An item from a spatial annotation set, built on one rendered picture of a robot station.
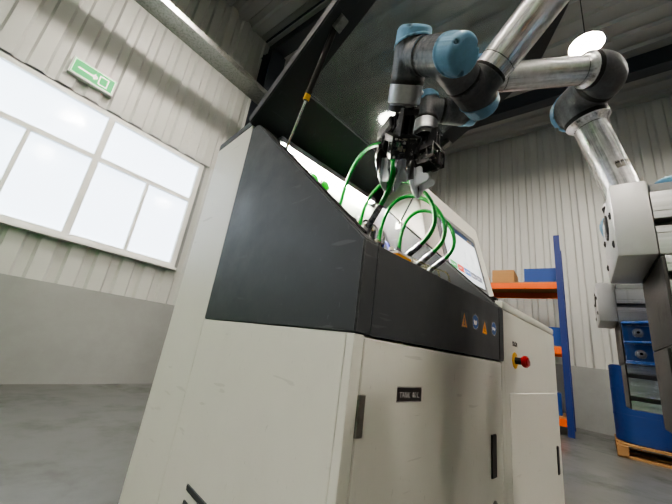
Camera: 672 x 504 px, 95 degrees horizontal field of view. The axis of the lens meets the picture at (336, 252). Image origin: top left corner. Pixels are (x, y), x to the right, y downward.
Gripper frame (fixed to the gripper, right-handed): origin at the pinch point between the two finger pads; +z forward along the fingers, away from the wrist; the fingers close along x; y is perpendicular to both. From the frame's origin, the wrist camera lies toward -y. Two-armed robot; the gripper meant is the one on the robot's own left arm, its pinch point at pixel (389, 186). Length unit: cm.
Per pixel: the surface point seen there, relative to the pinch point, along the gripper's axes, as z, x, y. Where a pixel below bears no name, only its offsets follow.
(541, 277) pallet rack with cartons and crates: 242, 407, -286
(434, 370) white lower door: 27.9, 0.5, 38.3
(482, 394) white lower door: 45, 20, 34
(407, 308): 14.0, -6.3, 34.5
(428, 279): 12.6, 1.3, 27.1
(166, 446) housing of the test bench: 63, -61, 24
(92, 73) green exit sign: -21, -236, -388
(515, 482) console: 75, 34, 43
